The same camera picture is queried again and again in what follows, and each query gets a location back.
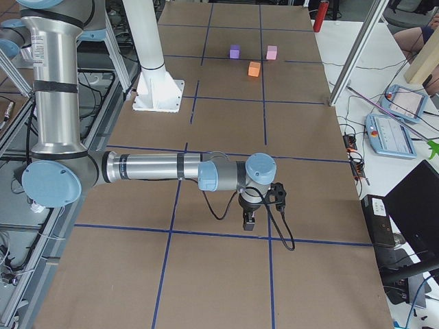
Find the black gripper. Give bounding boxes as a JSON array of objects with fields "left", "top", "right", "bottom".
[{"left": 238, "top": 191, "right": 263, "bottom": 231}]

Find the orange foam cube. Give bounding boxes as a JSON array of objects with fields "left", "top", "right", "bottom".
[{"left": 248, "top": 61, "right": 261, "bottom": 77}]

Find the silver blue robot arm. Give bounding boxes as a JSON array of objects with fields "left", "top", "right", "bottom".
[{"left": 20, "top": 1, "right": 285, "bottom": 231}]

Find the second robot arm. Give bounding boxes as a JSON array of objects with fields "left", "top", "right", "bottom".
[{"left": 1, "top": 19, "right": 28, "bottom": 59}]

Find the black box with label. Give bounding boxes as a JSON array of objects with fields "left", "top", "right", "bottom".
[{"left": 361, "top": 195, "right": 395, "bottom": 248}]

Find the near blue teach pendant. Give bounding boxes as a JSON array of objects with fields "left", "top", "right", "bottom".
[{"left": 365, "top": 114, "right": 417, "bottom": 159}]

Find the blue teach pendant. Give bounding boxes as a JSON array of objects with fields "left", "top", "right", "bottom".
[
  {"left": 365, "top": 114, "right": 417, "bottom": 159},
  {"left": 380, "top": 84, "right": 428, "bottom": 123}
]

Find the black laptop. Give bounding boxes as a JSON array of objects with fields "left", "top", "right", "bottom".
[{"left": 384, "top": 160, "right": 439, "bottom": 256}]

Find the purple foam cube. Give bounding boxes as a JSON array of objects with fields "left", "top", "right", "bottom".
[{"left": 229, "top": 45, "right": 241, "bottom": 59}]

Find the pink foam cube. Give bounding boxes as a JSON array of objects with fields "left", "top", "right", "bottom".
[{"left": 266, "top": 45, "right": 278, "bottom": 60}]

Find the far blue teach pendant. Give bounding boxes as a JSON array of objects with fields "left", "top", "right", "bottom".
[{"left": 380, "top": 84, "right": 428, "bottom": 123}]

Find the grabber reach stick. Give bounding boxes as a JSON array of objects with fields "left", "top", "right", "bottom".
[{"left": 346, "top": 86, "right": 439, "bottom": 159}]

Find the red cylinder bottle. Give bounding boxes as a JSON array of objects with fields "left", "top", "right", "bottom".
[{"left": 313, "top": 0, "right": 329, "bottom": 33}]

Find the wooden beam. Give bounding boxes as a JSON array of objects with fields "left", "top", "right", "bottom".
[{"left": 404, "top": 28, "right": 439, "bottom": 84}]

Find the seated person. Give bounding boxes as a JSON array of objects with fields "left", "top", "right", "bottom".
[{"left": 393, "top": 22, "right": 438, "bottom": 62}]

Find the white pedestal column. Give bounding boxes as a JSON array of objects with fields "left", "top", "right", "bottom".
[{"left": 123, "top": 0, "right": 185, "bottom": 113}]

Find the aluminium frame post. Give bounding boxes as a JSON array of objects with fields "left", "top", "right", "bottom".
[{"left": 329, "top": 0, "right": 388, "bottom": 106}]

